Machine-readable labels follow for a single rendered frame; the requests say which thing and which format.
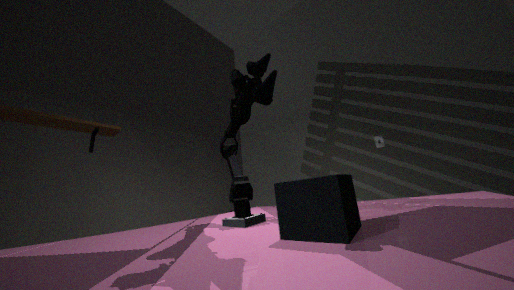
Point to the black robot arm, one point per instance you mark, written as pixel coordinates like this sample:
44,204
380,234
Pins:
240,187

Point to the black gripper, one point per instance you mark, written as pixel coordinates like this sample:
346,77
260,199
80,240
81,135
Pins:
260,92

